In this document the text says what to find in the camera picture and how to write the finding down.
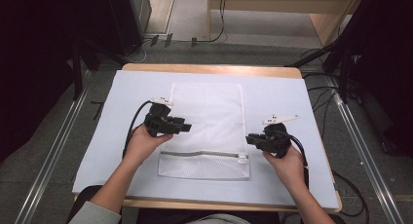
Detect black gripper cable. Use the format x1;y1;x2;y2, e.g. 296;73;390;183
282;130;310;190
122;99;154;160

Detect white table mat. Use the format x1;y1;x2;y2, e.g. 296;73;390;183
71;69;340;209

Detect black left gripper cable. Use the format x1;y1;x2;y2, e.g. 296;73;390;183
122;99;154;160

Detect person's grey top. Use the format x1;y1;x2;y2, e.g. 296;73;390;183
67;201;247;224

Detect wooden table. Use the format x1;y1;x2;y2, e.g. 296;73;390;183
73;62;343;214

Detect black floor cables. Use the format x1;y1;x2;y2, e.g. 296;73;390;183
301;48;340;140

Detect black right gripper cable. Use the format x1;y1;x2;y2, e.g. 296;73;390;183
282;130;310;190

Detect light wooden desk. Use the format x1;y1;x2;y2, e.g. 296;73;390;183
206;0;362;47

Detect aluminium floor rail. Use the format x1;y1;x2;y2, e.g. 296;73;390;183
325;76;405;224
14;70;94;224

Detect white mesh laundry bag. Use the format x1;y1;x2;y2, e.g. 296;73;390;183
158;82;251;180

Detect person's left hand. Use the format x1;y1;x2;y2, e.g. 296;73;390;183
125;125;174;167

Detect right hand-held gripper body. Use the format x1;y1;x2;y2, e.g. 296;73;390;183
257;114;300;159

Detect white floor cable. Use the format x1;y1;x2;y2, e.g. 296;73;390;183
123;38;148;64

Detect black cabinet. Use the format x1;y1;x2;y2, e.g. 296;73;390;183
105;0;153;56

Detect black floor cable loop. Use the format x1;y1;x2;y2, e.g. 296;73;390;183
330;169;371;224

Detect black hanging cable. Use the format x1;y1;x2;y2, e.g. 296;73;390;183
191;0;228;45

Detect person's right hand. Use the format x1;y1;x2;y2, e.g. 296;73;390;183
262;145;306;193

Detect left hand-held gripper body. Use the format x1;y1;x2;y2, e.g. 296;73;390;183
144;96;185;137

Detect person's dark trousers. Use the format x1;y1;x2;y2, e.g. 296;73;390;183
66;184;347;224

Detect black metal stand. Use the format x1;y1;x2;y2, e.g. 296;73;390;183
284;35;361;105
71;38;130;101

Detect black curtain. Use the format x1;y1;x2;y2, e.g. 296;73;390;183
0;0;113;164
337;0;413;157

